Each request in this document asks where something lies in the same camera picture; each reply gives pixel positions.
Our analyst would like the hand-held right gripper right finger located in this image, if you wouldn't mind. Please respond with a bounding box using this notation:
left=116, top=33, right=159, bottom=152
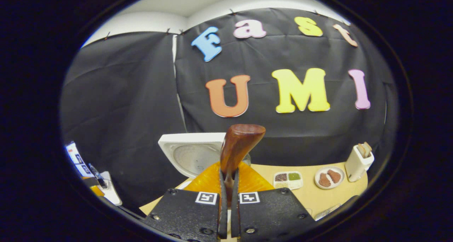
left=231, top=161, right=316, bottom=241

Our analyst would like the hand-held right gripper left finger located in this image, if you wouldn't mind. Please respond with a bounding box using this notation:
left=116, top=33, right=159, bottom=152
left=141, top=161, right=229, bottom=241

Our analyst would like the white rice cooker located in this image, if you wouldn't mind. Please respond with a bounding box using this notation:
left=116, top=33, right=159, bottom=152
left=158, top=132, right=227, bottom=190

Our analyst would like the brown wooden spoon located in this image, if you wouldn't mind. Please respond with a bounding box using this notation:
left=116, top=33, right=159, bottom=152
left=219, top=124, right=266, bottom=207

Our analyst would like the white divided grain dish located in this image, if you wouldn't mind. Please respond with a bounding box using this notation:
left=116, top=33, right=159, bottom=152
left=273, top=171, right=304, bottom=190

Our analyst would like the white round plate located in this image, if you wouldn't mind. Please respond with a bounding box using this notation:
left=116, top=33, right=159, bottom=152
left=314, top=166, right=345, bottom=190

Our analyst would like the white side table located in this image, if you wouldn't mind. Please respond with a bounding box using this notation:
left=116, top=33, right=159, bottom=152
left=65, top=141, right=123, bottom=206

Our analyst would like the cream toaster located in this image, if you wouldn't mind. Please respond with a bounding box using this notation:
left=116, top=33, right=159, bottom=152
left=345, top=142, right=375, bottom=183

